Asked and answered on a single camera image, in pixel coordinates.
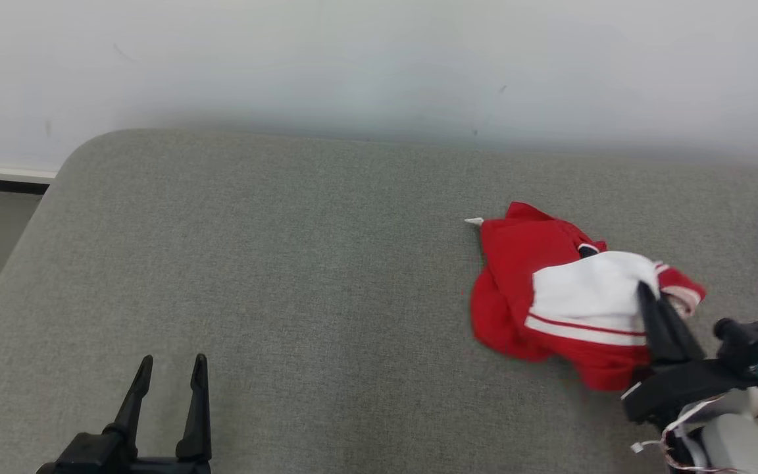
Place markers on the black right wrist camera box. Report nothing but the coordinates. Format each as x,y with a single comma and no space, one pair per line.
751,345

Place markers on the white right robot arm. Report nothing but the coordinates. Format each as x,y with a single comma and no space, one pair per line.
734,441

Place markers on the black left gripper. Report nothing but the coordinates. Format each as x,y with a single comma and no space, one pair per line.
96,461

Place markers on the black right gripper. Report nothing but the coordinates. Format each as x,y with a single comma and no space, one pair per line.
675,388

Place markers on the red and white jersey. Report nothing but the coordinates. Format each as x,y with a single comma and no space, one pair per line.
517,283

